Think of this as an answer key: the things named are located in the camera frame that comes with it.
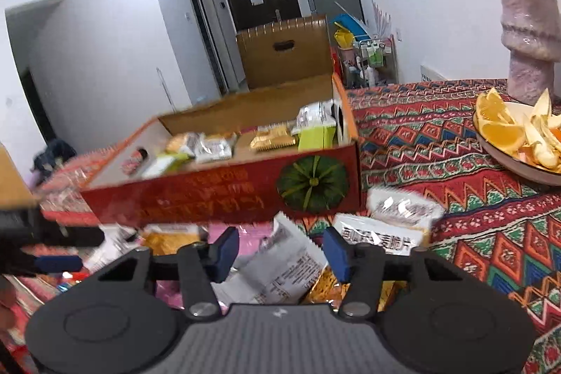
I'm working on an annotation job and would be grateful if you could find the green long snack pack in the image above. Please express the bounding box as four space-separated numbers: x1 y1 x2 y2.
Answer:
299 124 337 151

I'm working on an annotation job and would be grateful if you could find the patterned red tablecloth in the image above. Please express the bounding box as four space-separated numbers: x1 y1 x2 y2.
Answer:
0 78 561 374

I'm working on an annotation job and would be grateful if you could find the oat crisp snack packet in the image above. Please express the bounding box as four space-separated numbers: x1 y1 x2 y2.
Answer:
333 213 431 256

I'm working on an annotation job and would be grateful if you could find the metal storage rack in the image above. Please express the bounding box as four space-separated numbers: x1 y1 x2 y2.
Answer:
337 36 398 89

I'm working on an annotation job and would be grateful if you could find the yellow thermos jug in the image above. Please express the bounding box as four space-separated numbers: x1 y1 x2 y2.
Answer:
0 144 37 210

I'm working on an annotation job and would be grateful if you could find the red cardboard snack box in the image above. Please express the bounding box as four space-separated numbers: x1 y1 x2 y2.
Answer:
80 74 362 228

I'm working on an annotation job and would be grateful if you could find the white wall panel board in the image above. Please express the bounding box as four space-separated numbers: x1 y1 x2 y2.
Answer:
420 64 448 82

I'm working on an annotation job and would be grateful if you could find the brown wooden chair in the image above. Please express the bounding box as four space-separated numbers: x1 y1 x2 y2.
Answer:
235 14 334 91

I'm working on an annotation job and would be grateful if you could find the white grey snack packet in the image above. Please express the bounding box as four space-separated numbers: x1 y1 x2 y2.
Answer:
212 213 327 307

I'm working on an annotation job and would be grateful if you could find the plate of orange peels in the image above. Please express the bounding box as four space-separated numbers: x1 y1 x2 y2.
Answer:
474 88 560 187

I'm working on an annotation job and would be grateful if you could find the golden cracker snack packet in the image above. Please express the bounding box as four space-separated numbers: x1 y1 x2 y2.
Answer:
250 124 298 151

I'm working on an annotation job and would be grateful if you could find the pink ceramic vase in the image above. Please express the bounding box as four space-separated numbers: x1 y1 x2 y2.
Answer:
500 0 560 106

